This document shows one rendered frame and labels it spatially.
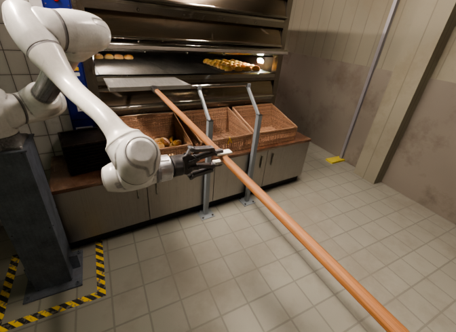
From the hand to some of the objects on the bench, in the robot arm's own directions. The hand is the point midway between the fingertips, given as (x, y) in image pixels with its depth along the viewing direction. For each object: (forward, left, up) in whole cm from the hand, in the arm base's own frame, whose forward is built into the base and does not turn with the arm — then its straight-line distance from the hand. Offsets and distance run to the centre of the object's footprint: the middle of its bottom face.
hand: (222, 157), depth 92 cm
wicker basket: (-5, +121, -58) cm, 134 cm away
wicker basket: (+114, +128, -58) cm, 181 cm away
